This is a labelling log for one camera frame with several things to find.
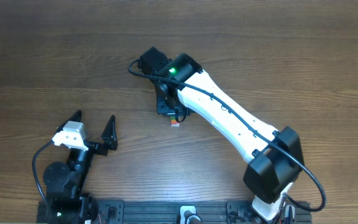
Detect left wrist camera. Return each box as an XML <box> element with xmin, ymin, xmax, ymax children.
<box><xmin>51</xmin><ymin>120</ymin><xmax>89</xmax><ymax>152</ymax></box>

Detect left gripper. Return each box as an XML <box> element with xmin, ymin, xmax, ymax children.
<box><xmin>57</xmin><ymin>110</ymin><xmax>119</xmax><ymax>157</ymax></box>

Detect mounting rail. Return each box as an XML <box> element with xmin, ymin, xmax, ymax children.
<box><xmin>37</xmin><ymin>199</ymin><xmax>313</xmax><ymax>224</ymax></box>

